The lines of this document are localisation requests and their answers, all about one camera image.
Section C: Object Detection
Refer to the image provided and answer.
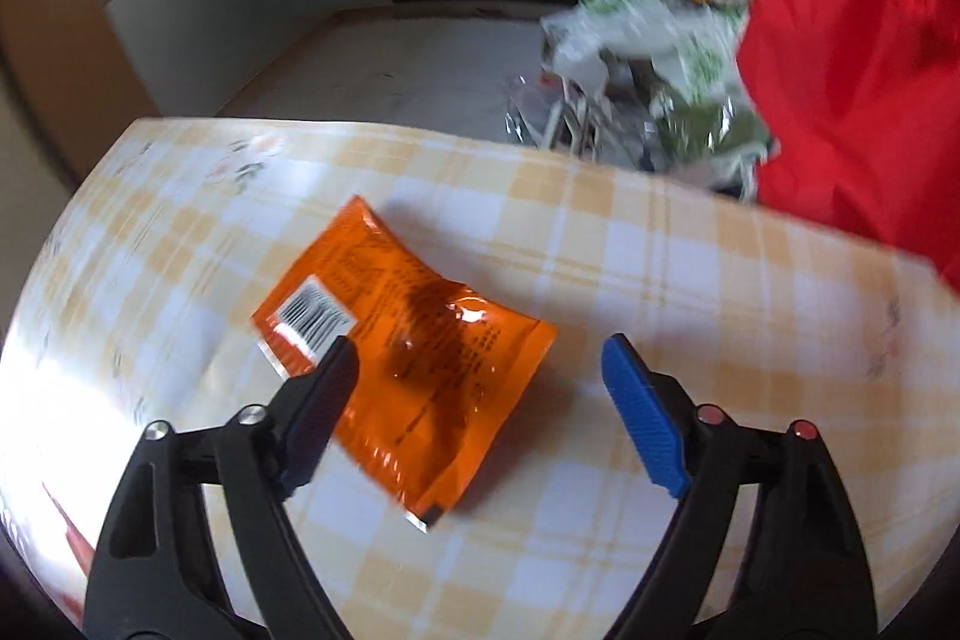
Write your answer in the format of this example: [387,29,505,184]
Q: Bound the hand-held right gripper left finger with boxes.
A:
[82,335,361,640]

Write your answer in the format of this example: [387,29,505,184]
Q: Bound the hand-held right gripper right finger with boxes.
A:
[600,332,878,640]

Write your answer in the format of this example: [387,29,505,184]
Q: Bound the orange snack packet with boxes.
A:
[251,195,560,533]

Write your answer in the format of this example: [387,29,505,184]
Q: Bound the red hanging garment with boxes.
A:
[739,0,960,290]

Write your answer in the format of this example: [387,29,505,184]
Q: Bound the wooden door frame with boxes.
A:
[0,0,163,193]

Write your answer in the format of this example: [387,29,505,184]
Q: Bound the crumpled plastic shopping bags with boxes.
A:
[499,0,778,193]

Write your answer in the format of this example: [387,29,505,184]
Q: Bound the yellow checkered floral tablecloth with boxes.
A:
[0,117,960,640]

